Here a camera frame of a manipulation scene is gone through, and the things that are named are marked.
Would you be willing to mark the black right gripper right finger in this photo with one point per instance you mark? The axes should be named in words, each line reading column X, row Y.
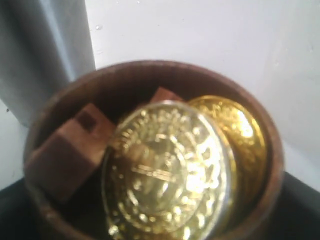
column 296, row 214

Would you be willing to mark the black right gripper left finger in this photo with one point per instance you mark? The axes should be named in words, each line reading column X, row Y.
column 17, row 218

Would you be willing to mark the wooden block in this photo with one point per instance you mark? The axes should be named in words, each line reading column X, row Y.
column 163, row 94
column 70, row 154

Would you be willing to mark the gold coin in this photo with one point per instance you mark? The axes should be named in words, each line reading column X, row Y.
column 167, row 175
column 247, row 141

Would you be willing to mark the brown wooden cup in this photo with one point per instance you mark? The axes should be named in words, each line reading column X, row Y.
column 117, row 89

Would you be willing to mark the stainless steel cup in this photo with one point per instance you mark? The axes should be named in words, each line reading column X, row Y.
column 44, row 46

